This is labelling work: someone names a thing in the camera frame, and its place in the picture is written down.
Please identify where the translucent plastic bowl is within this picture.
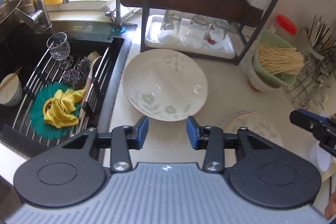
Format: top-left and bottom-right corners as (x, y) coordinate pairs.
(308, 141), (331, 172)

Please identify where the upturned glass middle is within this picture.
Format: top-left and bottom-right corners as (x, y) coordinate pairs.
(183, 15), (210, 48)

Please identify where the white plate grey leaf pattern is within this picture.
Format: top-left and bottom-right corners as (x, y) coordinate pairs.
(223, 110), (283, 146)

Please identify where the green sunflower mat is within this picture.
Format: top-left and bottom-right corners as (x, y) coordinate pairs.
(30, 83), (81, 140)

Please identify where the bowl with chopsticks in sink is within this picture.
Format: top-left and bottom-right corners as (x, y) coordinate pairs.
(0, 67), (23, 107)

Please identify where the crystal wine glass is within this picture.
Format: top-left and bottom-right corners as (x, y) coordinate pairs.
(46, 32), (74, 71)

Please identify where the dark pan with lid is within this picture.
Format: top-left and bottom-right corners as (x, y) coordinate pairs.
(1, 0), (22, 27)

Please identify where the white plate leaf flower pattern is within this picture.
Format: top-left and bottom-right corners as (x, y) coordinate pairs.
(122, 49), (209, 122)

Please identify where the dry noodles bundle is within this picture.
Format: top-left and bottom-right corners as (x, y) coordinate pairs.
(257, 42), (304, 76)

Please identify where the yellow cloth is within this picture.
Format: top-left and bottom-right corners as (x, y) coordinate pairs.
(43, 88), (86, 128)

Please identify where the roll-up sink drying rack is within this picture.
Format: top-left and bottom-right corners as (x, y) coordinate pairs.
(2, 47), (116, 151)

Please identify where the red lid plastic jar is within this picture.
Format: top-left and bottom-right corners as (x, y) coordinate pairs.
(273, 15), (297, 43)

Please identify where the tall steel kitchen faucet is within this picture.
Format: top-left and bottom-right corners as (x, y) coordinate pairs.
(14, 0), (52, 32)

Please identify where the white bowl under basket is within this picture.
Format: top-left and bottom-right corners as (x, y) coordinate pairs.
(247, 57), (278, 93)

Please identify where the person's right hand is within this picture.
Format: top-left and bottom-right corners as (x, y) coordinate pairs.
(325, 192), (336, 219)

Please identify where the green chopstick holder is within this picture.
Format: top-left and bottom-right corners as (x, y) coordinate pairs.
(303, 15), (335, 61)

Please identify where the upturned glass left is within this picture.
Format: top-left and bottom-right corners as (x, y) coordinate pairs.
(158, 10), (182, 44)

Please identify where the upturned glass right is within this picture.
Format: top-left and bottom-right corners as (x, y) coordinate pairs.
(205, 19), (230, 50)

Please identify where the white drip tray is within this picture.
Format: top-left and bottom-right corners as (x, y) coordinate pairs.
(145, 15), (236, 60)

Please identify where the dish brush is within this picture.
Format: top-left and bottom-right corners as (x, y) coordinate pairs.
(79, 51), (101, 120)

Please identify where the upturned glass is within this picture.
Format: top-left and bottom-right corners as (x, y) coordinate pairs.
(158, 10), (182, 44)
(183, 15), (210, 48)
(205, 19), (230, 50)

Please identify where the wire glass holder rack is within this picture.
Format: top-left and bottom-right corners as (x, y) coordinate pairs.
(284, 53), (335, 113)

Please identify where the steel wool scrubber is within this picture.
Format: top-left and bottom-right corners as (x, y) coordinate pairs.
(62, 57), (91, 90)

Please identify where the green basket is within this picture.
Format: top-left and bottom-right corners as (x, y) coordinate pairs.
(253, 30), (303, 88)

